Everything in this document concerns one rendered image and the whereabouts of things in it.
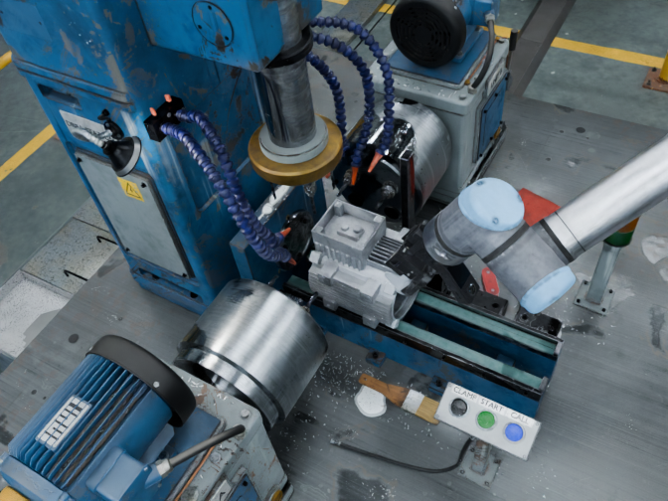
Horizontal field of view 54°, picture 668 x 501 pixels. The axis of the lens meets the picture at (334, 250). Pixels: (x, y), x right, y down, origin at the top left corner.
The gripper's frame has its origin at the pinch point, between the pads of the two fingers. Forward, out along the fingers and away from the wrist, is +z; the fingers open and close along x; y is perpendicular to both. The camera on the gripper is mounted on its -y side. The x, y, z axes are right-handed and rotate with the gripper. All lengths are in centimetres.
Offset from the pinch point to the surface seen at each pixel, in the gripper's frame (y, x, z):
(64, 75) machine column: 72, 12, -8
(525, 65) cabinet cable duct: -16, -225, 112
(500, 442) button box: -25.8, 19.8, -11.3
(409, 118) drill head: 19.1, -39.3, 2.6
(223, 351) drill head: 21.1, 31.1, 3.2
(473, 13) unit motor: 22, -68, -9
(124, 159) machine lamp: 52, 22, -15
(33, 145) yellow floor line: 164, -68, 220
